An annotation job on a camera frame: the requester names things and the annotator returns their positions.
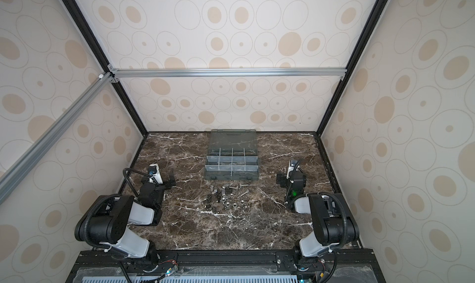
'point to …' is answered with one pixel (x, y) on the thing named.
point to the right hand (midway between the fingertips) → (298, 172)
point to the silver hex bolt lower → (247, 192)
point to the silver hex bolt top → (240, 185)
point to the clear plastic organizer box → (232, 156)
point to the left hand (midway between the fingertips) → (166, 167)
